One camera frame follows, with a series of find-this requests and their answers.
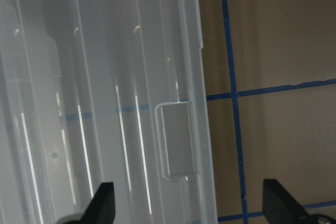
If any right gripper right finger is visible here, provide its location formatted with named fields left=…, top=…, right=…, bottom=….
left=262, top=179, right=335, bottom=224

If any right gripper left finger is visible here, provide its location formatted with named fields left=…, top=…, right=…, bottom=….
left=56, top=182, right=116, bottom=224

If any clear plastic box lid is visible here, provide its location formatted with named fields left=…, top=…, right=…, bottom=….
left=1, top=0, right=217, bottom=223

